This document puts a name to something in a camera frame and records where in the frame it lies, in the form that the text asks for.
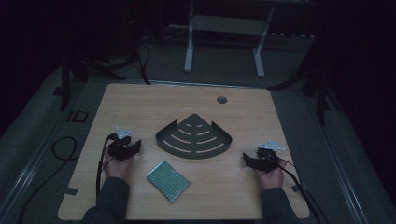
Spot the white metal stand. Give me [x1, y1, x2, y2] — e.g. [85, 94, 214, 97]
[183, 0, 276, 78]

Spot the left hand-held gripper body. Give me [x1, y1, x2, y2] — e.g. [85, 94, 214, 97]
[106, 126, 135, 162]

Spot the black looped floor cable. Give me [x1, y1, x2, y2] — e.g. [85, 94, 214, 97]
[18, 135, 78, 224]

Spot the person's right hand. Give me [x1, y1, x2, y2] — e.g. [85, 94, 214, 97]
[255, 159, 288, 191]

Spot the dark grey corner shelf rack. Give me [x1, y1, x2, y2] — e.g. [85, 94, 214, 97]
[155, 113, 233, 161]

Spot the person's left hand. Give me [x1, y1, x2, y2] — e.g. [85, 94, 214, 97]
[103, 145, 135, 182]

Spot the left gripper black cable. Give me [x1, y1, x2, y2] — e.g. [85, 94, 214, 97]
[94, 133, 117, 198]

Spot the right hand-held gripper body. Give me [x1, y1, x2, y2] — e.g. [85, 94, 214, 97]
[252, 139, 287, 175]

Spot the green perforated circuit board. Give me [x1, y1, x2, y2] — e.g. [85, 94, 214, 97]
[144, 160, 191, 204]

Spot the black tripod stand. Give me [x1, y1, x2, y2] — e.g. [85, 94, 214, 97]
[59, 50, 139, 112]
[300, 59, 345, 127]

